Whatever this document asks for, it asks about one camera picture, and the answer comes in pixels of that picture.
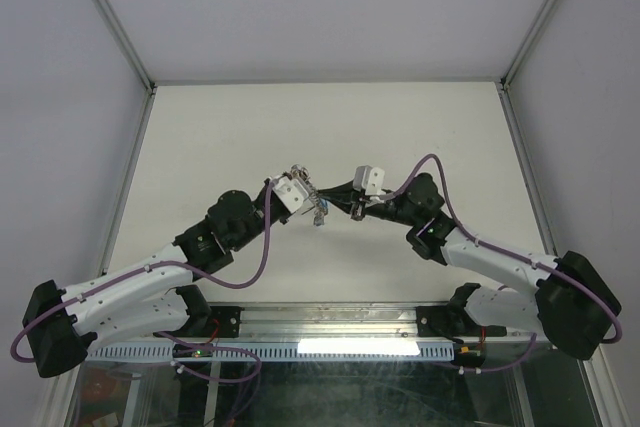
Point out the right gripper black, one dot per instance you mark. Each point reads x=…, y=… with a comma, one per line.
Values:
x=346, y=198

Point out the metal keyring holder with rings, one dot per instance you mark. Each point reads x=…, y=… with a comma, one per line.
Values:
x=312, y=197

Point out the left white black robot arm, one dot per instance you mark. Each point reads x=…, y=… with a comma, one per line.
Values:
x=62, y=326

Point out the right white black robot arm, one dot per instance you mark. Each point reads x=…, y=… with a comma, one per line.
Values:
x=562, y=298

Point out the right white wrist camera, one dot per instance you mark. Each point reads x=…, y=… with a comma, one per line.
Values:
x=368, y=181

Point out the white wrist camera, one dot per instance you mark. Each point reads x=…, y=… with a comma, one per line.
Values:
x=293, y=192
x=368, y=181

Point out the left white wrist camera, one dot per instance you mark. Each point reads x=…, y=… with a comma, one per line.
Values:
x=293, y=192

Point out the aluminium mounting rail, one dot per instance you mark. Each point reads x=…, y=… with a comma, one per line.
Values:
x=263, y=322

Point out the grey slotted cable duct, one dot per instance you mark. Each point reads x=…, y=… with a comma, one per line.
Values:
x=153, y=352

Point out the left aluminium frame post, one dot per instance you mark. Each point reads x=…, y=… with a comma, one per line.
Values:
x=124, y=43

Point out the aluminium frame post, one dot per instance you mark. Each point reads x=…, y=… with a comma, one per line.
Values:
x=124, y=43
x=534, y=32

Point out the right aluminium frame post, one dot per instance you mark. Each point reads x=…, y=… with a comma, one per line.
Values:
x=534, y=32

